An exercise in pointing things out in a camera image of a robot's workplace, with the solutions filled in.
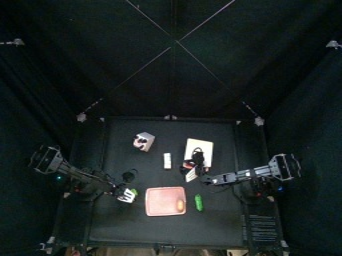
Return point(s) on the green toy vegetable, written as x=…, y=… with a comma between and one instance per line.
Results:
x=198, y=202

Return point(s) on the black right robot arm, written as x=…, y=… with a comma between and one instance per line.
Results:
x=248, y=173

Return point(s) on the grey frame corner bracket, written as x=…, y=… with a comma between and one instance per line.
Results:
x=80, y=117
x=258, y=121

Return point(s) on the white toy knife block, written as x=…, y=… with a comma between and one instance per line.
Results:
x=144, y=141

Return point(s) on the small white printed carton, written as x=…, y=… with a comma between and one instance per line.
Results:
x=167, y=160

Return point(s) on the white text label sticker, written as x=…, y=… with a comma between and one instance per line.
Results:
x=262, y=230

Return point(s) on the pink plastic tray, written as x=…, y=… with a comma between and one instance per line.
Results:
x=162, y=200

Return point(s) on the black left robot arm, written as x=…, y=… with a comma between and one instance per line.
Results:
x=73, y=172

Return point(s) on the green toy starfruit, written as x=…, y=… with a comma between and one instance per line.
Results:
x=134, y=192

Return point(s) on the grey frame clamp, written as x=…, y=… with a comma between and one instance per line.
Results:
x=16, y=42
x=333, y=44

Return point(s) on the orange-yellow toy fruit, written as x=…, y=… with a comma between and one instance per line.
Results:
x=180, y=205

